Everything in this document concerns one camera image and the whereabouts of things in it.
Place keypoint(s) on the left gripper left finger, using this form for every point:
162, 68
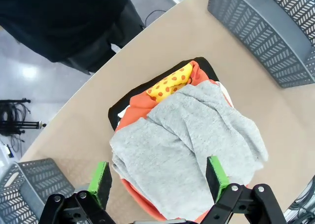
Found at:
101, 182

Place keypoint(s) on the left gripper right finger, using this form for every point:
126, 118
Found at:
216, 177

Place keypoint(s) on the grey knit garment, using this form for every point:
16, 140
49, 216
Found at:
187, 140

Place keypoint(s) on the orange printed garment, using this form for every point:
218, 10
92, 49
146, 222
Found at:
140, 105

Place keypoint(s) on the grey plastic basket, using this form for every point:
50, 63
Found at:
37, 179
261, 34

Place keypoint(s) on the black tripod stand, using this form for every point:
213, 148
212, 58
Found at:
22, 124

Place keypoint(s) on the white floor power adapter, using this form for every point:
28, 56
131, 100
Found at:
6, 149

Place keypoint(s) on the person in black t-shirt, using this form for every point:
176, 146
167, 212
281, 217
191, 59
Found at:
61, 24

